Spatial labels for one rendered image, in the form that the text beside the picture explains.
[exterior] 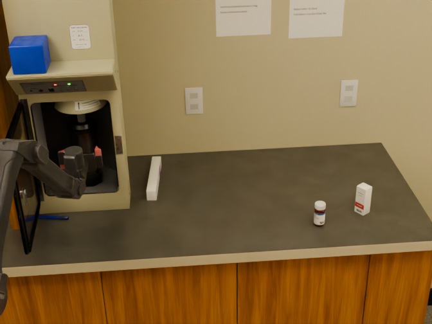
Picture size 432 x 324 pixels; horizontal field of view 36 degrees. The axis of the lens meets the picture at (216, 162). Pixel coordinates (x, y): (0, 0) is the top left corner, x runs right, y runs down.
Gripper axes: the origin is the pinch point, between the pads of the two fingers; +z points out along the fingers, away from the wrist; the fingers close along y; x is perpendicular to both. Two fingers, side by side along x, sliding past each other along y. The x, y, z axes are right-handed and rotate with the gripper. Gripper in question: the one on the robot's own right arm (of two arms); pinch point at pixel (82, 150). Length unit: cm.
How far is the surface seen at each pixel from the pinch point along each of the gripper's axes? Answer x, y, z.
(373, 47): -14, -112, 43
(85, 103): -16.4, -3.0, 2.3
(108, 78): -30.4, -12.9, -9.9
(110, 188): 16.7, -7.9, 0.3
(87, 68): -33.0, -6.6, -7.9
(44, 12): -48.5, 5.3, 0.5
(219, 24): -27, -51, 43
